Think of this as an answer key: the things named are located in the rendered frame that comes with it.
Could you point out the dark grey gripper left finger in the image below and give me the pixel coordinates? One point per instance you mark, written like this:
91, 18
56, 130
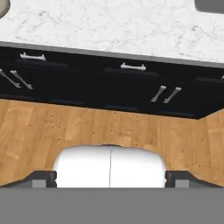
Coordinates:
43, 178

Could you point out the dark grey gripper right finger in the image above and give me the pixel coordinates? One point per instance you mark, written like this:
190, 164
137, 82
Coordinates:
178, 177

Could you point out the white rounded object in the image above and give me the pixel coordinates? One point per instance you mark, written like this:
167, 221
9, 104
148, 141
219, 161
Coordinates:
110, 167

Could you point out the black cupboard door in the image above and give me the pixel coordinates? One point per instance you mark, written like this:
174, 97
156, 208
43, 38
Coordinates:
125, 90
198, 99
61, 84
5, 89

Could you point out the black drawer front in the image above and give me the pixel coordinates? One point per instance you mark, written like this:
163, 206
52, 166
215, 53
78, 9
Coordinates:
210, 74
64, 58
166, 68

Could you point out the grey rounded object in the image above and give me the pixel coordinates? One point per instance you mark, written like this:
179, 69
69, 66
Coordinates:
210, 5

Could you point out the beige rounded object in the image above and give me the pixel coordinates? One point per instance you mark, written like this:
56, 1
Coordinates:
3, 7

